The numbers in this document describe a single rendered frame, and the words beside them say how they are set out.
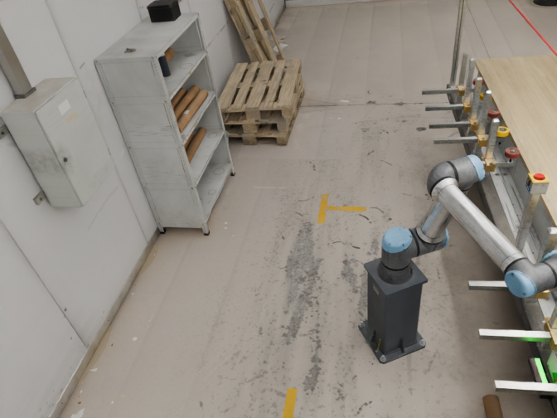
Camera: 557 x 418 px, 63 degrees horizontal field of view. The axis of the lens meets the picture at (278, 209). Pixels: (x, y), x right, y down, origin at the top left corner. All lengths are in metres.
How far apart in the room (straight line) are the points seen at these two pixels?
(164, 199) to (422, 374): 2.29
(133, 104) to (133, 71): 0.25
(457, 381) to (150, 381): 1.85
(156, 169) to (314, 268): 1.42
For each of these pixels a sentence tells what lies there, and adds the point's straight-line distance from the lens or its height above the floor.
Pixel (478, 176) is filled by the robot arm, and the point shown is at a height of 1.36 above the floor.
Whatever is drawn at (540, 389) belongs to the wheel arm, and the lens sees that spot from 2.02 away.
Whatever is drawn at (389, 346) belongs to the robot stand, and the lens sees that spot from 2.92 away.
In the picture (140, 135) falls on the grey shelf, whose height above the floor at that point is 0.98.
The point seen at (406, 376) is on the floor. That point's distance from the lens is 2.93.
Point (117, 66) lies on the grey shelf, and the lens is 3.29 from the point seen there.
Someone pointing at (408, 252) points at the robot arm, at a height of 0.80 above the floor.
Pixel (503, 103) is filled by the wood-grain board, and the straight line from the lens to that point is 3.62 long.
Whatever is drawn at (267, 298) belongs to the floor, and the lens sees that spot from 3.30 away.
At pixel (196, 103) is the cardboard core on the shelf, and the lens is 3.80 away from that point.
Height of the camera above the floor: 2.52
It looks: 39 degrees down
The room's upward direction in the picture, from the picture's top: 9 degrees counter-clockwise
